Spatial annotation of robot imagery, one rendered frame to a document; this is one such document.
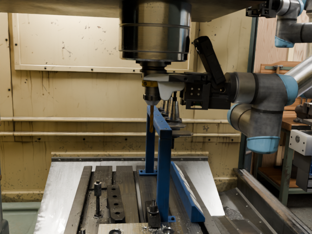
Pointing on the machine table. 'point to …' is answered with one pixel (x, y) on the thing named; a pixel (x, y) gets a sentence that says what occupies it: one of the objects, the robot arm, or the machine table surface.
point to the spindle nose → (154, 30)
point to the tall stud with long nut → (97, 197)
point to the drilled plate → (133, 229)
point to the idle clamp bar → (111, 198)
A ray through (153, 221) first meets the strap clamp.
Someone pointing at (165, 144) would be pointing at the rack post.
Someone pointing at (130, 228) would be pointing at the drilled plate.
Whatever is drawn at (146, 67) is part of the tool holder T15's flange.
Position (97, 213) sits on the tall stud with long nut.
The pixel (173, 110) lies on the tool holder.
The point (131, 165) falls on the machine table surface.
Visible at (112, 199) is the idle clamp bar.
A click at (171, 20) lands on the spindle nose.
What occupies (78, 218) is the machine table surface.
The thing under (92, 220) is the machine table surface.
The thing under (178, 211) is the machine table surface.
